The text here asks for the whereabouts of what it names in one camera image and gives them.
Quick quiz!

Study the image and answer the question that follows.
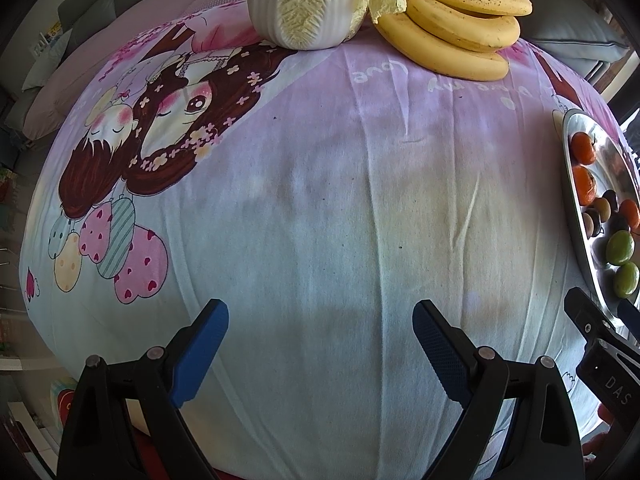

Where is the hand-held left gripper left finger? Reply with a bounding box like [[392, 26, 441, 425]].
[[57, 298, 230, 480]]

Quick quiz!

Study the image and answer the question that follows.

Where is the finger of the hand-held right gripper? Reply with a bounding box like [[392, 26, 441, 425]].
[[617, 300, 640, 339], [564, 287, 621, 346]]

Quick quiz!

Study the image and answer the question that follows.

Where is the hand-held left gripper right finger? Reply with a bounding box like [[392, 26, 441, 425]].
[[411, 299, 586, 480]]

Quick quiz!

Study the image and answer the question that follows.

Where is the small tangerine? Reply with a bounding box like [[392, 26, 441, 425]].
[[619, 199, 640, 233], [571, 131, 598, 166]]

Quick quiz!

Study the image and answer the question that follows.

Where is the large tangerine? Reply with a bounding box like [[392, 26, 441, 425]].
[[572, 165, 598, 207]]

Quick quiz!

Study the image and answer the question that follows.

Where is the metal plate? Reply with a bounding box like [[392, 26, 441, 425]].
[[560, 109, 640, 328]]

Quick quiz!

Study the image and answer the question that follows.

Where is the green round fruit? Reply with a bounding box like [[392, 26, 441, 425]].
[[614, 262, 640, 297], [606, 230, 635, 266]]

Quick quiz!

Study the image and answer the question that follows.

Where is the red embroidered cushion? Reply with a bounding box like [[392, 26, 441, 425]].
[[49, 377, 81, 433]]

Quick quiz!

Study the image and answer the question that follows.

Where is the cartoon printed bedsheet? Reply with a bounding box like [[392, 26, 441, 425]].
[[19, 0, 640, 480]]

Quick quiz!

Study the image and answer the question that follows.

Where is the dark grey pillow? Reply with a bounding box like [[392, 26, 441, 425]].
[[525, 0, 628, 78]]

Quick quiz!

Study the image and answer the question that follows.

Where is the pink textured bedding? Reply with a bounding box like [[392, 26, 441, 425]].
[[22, 0, 251, 141]]

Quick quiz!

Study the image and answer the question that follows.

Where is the napa cabbage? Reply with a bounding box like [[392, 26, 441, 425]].
[[247, 0, 407, 51]]

